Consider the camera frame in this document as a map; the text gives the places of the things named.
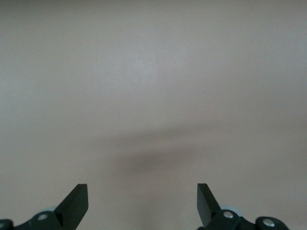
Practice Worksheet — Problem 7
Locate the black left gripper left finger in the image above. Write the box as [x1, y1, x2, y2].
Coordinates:
[0, 184, 89, 230]

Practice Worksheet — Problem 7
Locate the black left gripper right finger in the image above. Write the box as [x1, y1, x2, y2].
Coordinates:
[196, 183, 288, 230]

